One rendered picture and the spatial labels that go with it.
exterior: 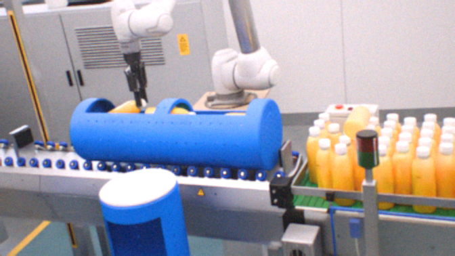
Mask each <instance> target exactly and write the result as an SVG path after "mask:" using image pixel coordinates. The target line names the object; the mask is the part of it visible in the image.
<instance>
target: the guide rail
mask: <svg viewBox="0 0 455 256"><path fill-rule="evenodd" d="M291 189H292V194H300V195H304V196H318V197H326V195H325V193H326V190H334V197H335V198H347V199H351V200H363V196H362V192H359V191H347V190H337V189H326V188H306V187H294V186H292V187H291ZM378 202H388V203H397V204H407V205H426V206H428V207H447V208H455V198H434V197H425V196H413V195H401V194H388V193H380V192H378Z"/></svg>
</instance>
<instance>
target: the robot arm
mask: <svg viewBox="0 0 455 256"><path fill-rule="evenodd" d="M227 1H228V4H229V8H230V10H231V13H232V18H233V21H234V27H235V30H236V35H237V38H238V43H239V46H240V53H239V54H238V53H237V52H236V51H235V50H233V49H224V50H221V51H218V52H215V55H214V56H213V59H212V64H211V72H212V79H213V86H214V90H215V92H216V93H215V94H212V95H208V96H207V100H212V102H211V106H231V105H242V104H244V101H245V100H246V99H247V97H249V95H250V94H251V93H250V92H244V89H245V90H251V91H264V90H267V89H271V88H272V87H273V86H275V85H277V84H278V82H279V81H280V77H281V70H280V67H279V66H278V64H277V63H276V61H275V60H272V59H271V57H270V56H269V54H268V53H267V50H266V49H265V48H264V47H262V46H261V45H260V42H259V36H258V32H257V30H256V27H255V21H254V18H253V12H252V9H251V2H250V0H227ZM176 3H177V0H162V1H161V2H159V3H158V2H152V3H151V4H150V5H147V6H145V7H143V8H141V9H140V10H136V9H135V5H134V4H133V2H132V1H130V0H116V1H114V3H112V4H111V8H112V9H110V11H111V14H112V24H113V28H114V32H115V34H116V35H117V38H118V44H119V48H120V51H121V52H123V56H124V61H125V62H126V63H127V69H126V70H124V73H125V75H126V78H127V84H128V85H129V90H130V92H133V95H134V98H135V106H136V107H142V106H143V105H142V99H143V100H145V102H146V104H147V102H148V99H147V95H146V88H145V87H147V84H148V83H147V78H146V69H145V65H146V63H145V62H142V61H140V60H141V59H142V56H141V51H140V49H141V48H142V47H141V42H140V37H139V36H141V37H161V36H164V35H167V34H168V33H170V32H171V30H172V28H173V18H172V16H171V13H172V12H173V10H174V8H175V6H176ZM137 82H138V84H139V86H140V87H139V88H137Z"/></svg>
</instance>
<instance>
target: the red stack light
mask: <svg viewBox="0 0 455 256"><path fill-rule="evenodd" d="M355 140H356V149H357V150H358V151H360V152H374V151H376V150H378V149H379V135H378V136H377V137H376V138H374V139H371V140H361V139H359V138H357V137H355Z"/></svg>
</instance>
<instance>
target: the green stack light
mask: <svg viewBox="0 0 455 256"><path fill-rule="evenodd" d="M356 153H357V165H358V166H359V167H361V168H365V169H371V168H375V167H378V166H379V165H380V151H379V149H378V150H376V151H374V152H360V151H358V150H357V149H356Z"/></svg>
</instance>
